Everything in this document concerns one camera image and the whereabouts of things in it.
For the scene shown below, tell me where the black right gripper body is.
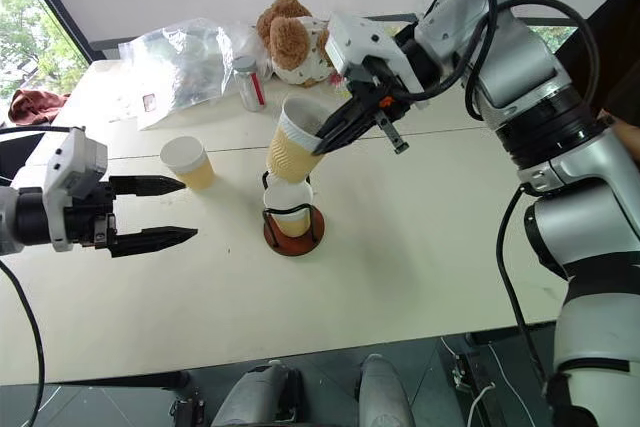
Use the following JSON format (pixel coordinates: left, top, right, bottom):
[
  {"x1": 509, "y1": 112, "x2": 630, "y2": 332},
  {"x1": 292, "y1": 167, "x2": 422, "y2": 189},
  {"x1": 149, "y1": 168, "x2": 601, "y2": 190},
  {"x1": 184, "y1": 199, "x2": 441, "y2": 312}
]
[{"x1": 344, "y1": 57, "x2": 417, "y2": 155}]

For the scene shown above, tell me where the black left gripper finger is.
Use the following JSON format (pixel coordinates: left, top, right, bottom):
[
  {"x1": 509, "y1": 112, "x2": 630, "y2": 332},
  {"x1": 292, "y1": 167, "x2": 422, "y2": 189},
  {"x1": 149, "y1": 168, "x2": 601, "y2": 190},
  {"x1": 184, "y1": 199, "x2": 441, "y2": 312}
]
[
  {"x1": 106, "y1": 226, "x2": 199, "y2": 259},
  {"x1": 108, "y1": 174, "x2": 188, "y2": 198}
]

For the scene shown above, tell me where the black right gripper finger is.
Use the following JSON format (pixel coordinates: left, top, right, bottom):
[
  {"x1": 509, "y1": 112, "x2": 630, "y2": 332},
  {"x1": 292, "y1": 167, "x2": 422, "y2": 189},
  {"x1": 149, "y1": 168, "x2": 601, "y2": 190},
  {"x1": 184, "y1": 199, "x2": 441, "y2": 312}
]
[
  {"x1": 311, "y1": 108, "x2": 377, "y2": 156},
  {"x1": 315, "y1": 96, "x2": 370, "y2": 141}
]

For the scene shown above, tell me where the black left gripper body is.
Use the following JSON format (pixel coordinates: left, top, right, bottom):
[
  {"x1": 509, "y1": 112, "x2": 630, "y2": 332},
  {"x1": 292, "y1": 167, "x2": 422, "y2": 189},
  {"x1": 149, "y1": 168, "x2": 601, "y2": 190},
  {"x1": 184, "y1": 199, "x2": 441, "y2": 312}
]
[{"x1": 63, "y1": 180, "x2": 120, "y2": 251}]

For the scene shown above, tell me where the brown ribbed paper cup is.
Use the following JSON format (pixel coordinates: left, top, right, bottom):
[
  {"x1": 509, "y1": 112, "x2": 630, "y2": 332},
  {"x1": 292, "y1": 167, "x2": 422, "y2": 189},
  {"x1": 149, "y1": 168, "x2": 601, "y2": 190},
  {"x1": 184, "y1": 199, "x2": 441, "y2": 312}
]
[{"x1": 266, "y1": 96, "x2": 334, "y2": 185}]

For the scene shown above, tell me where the brown smooth paper cup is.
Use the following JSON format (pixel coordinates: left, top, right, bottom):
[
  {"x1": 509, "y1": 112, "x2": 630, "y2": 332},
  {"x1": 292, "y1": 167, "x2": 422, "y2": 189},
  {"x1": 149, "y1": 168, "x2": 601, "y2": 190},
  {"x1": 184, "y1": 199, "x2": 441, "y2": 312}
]
[{"x1": 159, "y1": 135, "x2": 218, "y2": 192}]

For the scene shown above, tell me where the white cup on holder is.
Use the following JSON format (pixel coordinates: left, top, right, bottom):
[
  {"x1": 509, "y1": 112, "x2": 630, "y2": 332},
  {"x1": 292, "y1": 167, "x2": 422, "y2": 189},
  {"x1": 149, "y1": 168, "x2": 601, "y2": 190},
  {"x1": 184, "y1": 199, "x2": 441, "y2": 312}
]
[{"x1": 263, "y1": 181, "x2": 315, "y2": 238}]

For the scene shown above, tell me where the brown plush bear toy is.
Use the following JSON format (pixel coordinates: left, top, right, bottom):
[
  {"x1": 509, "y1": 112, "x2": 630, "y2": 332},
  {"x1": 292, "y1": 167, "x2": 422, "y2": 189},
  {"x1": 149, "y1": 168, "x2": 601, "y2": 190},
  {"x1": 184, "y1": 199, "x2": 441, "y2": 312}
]
[{"x1": 255, "y1": 0, "x2": 347, "y2": 89}]

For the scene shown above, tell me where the clear bottle grey lid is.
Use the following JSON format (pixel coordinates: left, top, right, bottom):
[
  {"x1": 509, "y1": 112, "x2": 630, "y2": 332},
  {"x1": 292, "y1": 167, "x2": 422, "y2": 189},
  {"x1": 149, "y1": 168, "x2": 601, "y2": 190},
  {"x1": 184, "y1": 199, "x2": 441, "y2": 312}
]
[{"x1": 231, "y1": 55, "x2": 268, "y2": 113}]

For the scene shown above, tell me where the red cloth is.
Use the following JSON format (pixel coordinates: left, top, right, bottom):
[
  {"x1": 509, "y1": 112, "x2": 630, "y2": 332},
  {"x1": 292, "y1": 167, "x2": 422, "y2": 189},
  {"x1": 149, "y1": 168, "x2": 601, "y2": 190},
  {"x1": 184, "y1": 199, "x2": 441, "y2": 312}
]
[{"x1": 8, "y1": 88, "x2": 72, "y2": 126}]

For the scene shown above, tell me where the clear plastic bag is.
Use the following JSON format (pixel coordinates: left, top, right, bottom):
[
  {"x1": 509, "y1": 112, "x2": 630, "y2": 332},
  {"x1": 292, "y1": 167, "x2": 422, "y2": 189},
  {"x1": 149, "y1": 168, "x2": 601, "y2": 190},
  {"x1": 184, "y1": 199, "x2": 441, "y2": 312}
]
[{"x1": 118, "y1": 16, "x2": 242, "y2": 131}]

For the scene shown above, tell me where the grey rounded shape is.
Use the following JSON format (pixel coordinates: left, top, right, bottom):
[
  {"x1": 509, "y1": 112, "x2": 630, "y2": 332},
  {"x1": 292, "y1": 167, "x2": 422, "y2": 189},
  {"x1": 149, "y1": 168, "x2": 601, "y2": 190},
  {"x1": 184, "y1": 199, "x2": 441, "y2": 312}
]
[
  {"x1": 356, "y1": 353, "x2": 417, "y2": 427},
  {"x1": 211, "y1": 360, "x2": 302, "y2": 427}
]

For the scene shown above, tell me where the black table leg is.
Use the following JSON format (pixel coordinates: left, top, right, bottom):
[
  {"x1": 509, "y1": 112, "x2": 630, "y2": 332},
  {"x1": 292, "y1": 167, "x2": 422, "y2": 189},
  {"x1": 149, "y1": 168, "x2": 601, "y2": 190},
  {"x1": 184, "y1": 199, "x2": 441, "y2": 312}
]
[{"x1": 463, "y1": 330, "x2": 507, "y2": 427}]

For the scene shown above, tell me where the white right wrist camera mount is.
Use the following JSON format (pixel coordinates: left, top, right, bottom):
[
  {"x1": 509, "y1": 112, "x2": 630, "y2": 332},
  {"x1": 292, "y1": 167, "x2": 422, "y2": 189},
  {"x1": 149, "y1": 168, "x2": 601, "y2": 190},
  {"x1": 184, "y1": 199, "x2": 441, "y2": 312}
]
[{"x1": 324, "y1": 11, "x2": 432, "y2": 109}]

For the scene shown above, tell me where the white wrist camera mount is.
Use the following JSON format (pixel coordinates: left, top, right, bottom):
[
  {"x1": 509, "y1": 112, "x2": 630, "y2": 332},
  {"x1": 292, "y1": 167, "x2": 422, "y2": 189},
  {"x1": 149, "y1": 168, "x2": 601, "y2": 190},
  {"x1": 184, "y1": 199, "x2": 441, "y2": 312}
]
[
  {"x1": 324, "y1": 11, "x2": 432, "y2": 109},
  {"x1": 42, "y1": 126, "x2": 109, "y2": 254}
]

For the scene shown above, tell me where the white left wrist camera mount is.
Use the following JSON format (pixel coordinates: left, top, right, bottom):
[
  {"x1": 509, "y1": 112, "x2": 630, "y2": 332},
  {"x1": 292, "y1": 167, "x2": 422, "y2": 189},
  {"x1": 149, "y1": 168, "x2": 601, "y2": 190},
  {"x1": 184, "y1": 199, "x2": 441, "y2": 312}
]
[{"x1": 42, "y1": 126, "x2": 109, "y2": 254}]

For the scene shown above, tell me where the wire cup holder wooden base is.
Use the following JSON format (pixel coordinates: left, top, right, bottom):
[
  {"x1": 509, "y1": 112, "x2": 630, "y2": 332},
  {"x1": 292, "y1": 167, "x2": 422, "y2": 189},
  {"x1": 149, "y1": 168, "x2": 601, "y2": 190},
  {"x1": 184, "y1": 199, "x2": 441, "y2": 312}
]
[{"x1": 261, "y1": 170, "x2": 327, "y2": 258}]

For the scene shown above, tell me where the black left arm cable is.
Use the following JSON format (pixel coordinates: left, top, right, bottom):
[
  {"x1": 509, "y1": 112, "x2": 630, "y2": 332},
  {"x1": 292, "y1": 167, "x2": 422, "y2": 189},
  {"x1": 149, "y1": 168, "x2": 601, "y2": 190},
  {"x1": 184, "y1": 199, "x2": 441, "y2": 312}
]
[{"x1": 0, "y1": 125, "x2": 77, "y2": 427}]

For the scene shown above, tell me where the black window frame bar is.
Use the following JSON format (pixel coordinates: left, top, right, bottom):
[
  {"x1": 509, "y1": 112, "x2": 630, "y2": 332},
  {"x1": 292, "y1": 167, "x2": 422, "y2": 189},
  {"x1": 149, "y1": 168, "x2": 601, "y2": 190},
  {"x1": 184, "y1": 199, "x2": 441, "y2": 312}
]
[{"x1": 13, "y1": 0, "x2": 109, "y2": 64}]

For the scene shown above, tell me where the white floor cable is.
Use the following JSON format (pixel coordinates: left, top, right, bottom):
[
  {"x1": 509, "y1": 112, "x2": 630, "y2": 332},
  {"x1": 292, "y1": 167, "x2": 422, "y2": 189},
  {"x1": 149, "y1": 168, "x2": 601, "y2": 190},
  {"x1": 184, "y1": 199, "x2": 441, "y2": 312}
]
[{"x1": 438, "y1": 335, "x2": 503, "y2": 427}]

